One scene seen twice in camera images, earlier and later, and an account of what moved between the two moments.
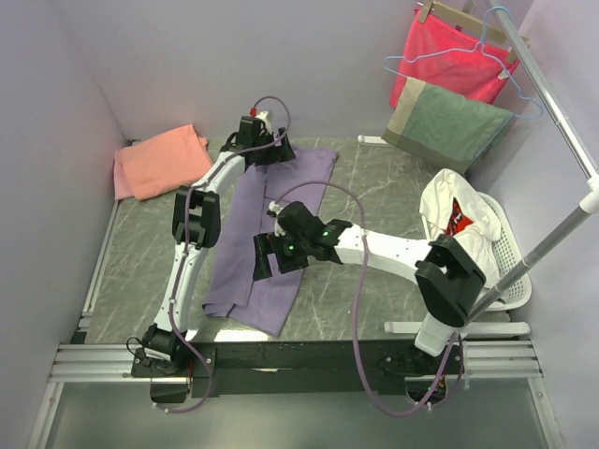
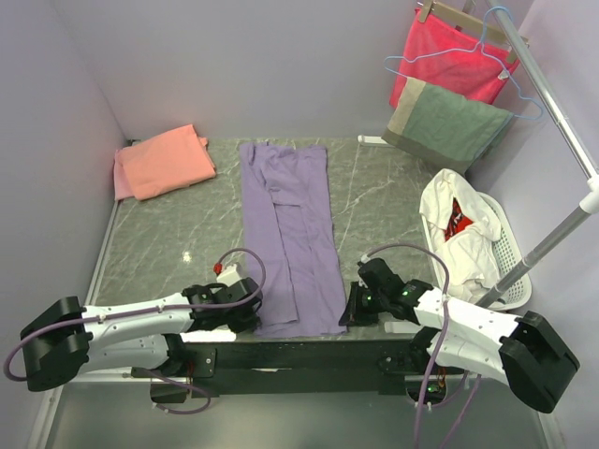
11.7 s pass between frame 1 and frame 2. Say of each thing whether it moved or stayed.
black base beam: stayed
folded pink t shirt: stayed
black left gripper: moved
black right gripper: moved
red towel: stayed
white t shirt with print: stayed
